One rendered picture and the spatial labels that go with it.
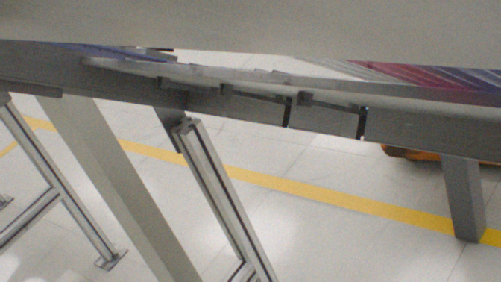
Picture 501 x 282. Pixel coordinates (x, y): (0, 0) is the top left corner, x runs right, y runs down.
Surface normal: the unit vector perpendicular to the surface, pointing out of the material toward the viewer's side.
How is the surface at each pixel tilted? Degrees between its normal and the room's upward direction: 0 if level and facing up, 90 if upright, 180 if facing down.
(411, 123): 47
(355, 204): 0
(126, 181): 90
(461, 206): 90
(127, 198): 90
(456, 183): 90
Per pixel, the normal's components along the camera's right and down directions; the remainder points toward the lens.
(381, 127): -0.65, -0.06
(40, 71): 0.74, 0.15
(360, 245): -0.33, -0.76
